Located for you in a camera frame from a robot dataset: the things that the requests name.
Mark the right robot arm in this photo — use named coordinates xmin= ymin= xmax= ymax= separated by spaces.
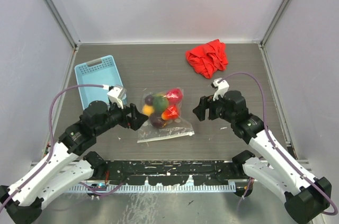
xmin=193 ymin=91 xmax=332 ymax=223

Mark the light blue plastic basket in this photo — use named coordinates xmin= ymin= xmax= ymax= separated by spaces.
xmin=74 ymin=55 xmax=123 ymax=110

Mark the yellow lemon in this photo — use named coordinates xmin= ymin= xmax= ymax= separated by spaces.
xmin=142 ymin=104 xmax=155 ymax=116

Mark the small dark plum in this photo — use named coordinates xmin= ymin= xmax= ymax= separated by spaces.
xmin=144 ymin=94 xmax=154 ymax=106

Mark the clear dotted zip bag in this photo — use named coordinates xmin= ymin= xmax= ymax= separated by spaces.
xmin=137 ymin=87 xmax=195 ymax=144

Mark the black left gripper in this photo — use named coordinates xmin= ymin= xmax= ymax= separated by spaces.
xmin=95 ymin=98 xmax=148 ymax=135

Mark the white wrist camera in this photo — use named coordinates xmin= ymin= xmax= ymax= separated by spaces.
xmin=103 ymin=85 xmax=127 ymax=109
xmin=211 ymin=78 xmax=229 ymax=101

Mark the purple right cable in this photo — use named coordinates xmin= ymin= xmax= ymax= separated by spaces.
xmin=217 ymin=72 xmax=338 ymax=214

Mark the dark red apple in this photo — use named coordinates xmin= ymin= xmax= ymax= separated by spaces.
xmin=149 ymin=113 xmax=167 ymax=129

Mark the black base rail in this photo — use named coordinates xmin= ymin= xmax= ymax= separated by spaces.
xmin=75 ymin=159 xmax=264 ymax=186

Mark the green orange fruit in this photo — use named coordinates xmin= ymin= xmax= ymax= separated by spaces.
xmin=153 ymin=95 xmax=169 ymax=113

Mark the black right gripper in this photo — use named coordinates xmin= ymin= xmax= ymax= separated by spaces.
xmin=193 ymin=90 xmax=235 ymax=123

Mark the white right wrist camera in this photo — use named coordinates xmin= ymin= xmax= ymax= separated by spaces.
xmin=211 ymin=78 xmax=229 ymax=101

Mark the red cloth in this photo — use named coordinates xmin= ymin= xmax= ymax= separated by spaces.
xmin=185 ymin=39 xmax=228 ymax=79

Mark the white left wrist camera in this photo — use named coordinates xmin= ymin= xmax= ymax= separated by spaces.
xmin=103 ymin=85 xmax=127 ymax=109

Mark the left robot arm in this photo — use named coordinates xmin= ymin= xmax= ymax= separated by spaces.
xmin=1 ymin=101 xmax=148 ymax=223

